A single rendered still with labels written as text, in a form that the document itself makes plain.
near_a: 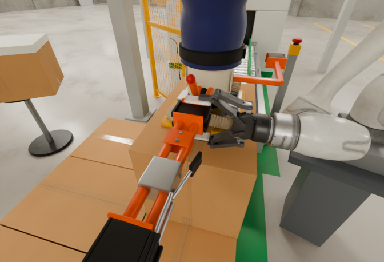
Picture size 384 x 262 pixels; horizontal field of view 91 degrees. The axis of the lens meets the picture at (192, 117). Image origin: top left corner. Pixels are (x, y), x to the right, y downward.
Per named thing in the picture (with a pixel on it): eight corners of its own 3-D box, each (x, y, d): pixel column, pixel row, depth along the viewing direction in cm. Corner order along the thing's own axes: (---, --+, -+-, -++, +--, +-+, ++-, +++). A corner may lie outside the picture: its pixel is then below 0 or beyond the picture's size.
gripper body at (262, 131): (274, 124, 43) (233, 118, 45) (266, 151, 48) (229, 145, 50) (271, 107, 49) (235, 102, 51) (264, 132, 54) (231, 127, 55)
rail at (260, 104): (252, 53, 317) (254, 41, 306) (255, 53, 316) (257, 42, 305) (254, 149, 135) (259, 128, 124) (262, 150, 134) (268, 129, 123)
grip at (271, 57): (264, 62, 96) (267, 51, 93) (282, 63, 94) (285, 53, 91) (265, 67, 89) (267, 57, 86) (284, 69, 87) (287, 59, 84)
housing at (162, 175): (154, 169, 41) (152, 154, 39) (184, 175, 40) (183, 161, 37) (139, 197, 36) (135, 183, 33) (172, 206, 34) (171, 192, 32)
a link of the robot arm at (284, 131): (290, 158, 46) (264, 154, 47) (284, 134, 53) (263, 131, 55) (303, 129, 41) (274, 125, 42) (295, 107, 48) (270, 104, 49)
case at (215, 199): (184, 130, 131) (182, 76, 107) (243, 140, 122) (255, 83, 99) (146, 214, 83) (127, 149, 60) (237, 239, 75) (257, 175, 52)
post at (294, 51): (262, 140, 202) (290, 43, 144) (268, 141, 201) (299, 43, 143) (262, 144, 197) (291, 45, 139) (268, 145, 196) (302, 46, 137)
